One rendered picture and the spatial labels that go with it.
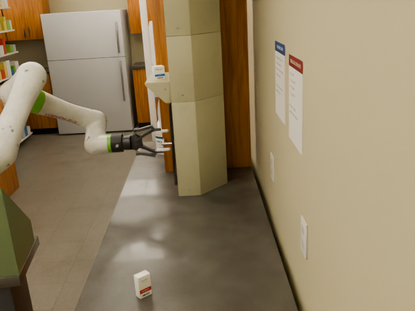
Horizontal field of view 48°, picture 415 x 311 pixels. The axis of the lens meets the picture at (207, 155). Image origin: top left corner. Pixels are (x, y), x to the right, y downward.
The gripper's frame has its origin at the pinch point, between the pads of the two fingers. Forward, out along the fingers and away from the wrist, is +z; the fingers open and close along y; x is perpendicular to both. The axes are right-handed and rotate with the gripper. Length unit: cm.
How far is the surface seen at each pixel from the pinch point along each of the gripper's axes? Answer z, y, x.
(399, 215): 49, 32, -163
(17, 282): -51, -29, -76
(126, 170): -75, -119, 301
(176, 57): 9.9, 41.3, -11.0
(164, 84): 3.3, 29.7, -10.9
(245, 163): 42, -24, 26
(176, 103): 8.0, 20.5, -10.9
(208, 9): 25, 61, -2
